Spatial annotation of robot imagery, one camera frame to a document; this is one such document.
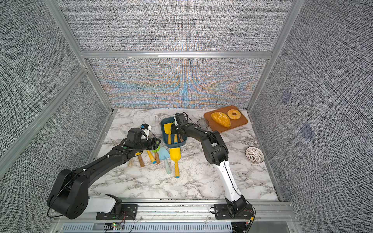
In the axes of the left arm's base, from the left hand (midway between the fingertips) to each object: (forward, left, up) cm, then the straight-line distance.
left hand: (159, 139), depth 86 cm
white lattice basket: (-7, -59, -11) cm, 61 cm away
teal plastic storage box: (+11, -1, -12) cm, 16 cm away
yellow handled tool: (-5, -9, -12) cm, 16 cm away
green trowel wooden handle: (-7, +2, -11) cm, 13 cm away
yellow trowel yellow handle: (+16, -3, -12) cm, 20 cm away
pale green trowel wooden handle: (+5, -13, -9) cm, 17 cm away
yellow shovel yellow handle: (-6, +6, -12) cm, 14 cm away
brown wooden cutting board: (+23, -61, -14) cm, 67 cm away
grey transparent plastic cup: (+15, -28, -5) cm, 32 cm away
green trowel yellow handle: (+7, -9, -10) cm, 15 cm away
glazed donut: (+28, -55, -11) cm, 63 cm away
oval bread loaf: (+21, -43, -8) cm, 48 cm away
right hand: (+18, -6, -8) cm, 21 cm away
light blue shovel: (-3, -1, -13) cm, 13 cm away
